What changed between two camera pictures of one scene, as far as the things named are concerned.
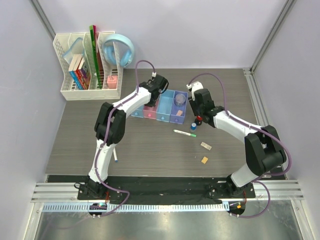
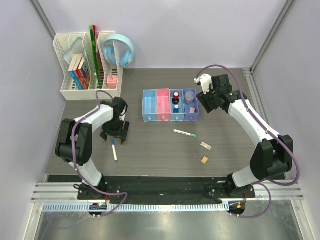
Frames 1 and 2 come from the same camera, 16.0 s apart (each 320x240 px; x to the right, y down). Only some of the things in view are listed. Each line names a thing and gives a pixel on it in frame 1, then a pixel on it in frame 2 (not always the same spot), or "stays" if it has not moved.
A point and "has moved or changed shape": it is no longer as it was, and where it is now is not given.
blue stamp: (193, 127) to (176, 109)
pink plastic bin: (150, 112) to (163, 105)
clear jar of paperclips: (180, 99) has moved or changed shape
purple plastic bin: (180, 99) to (190, 116)
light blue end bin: (139, 113) to (149, 105)
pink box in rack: (112, 81) stays
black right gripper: (193, 103) to (203, 99)
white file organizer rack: (88, 76) stays
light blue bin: (164, 105) to (180, 116)
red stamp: (198, 120) to (175, 100)
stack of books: (79, 71) stays
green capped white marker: (184, 133) stays
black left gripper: (151, 104) to (106, 131)
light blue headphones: (126, 53) stays
